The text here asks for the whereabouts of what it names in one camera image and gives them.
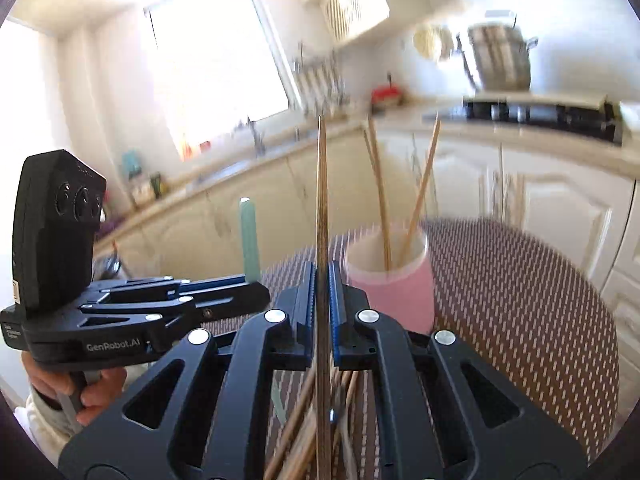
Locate chrome faucet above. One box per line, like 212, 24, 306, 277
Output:
246, 115, 267, 157

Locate teal box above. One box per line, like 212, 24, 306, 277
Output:
122, 150, 144, 182

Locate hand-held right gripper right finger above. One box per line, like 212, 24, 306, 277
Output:
327, 261, 588, 480

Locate mint green handled utensil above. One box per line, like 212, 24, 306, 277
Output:
239, 197, 290, 426

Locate metal utensil rail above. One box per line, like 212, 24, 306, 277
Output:
292, 41, 352, 117

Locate cream colander ladle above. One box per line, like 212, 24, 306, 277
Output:
412, 24, 454, 62

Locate brown polka dot tablecloth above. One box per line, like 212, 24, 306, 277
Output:
195, 217, 621, 480

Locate cream kitchen base cabinets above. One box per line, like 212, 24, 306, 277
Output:
94, 110, 640, 361

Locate kitchen window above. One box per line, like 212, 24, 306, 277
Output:
144, 0, 292, 150

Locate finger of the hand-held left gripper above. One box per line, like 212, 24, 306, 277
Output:
80, 282, 271, 333
95, 274, 249, 301

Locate bundle of wooden chopsticks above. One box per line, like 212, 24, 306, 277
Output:
262, 367, 362, 480

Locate stainless steel steamer pot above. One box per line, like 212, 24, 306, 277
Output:
466, 9, 540, 92

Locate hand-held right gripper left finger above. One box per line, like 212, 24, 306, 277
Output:
57, 261, 318, 480

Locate person's left hand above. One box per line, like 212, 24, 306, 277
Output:
24, 357, 127, 423

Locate person's left forearm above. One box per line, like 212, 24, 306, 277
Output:
14, 392, 77, 453

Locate pink utensil cup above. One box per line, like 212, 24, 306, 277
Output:
344, 226, 436, 335

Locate black gas stove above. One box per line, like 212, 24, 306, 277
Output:
422, 96, 624, 147

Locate slender wooden chopstick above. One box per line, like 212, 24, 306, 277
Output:
316, 115, 332, 480
401, 115, 442, 267
366, 115, 392, 272

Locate red kitchen item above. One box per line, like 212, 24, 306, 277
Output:
370, 74, 404, 107

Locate cream lattice wall cabinet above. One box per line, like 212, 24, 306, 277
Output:
299, 0, 391, 45

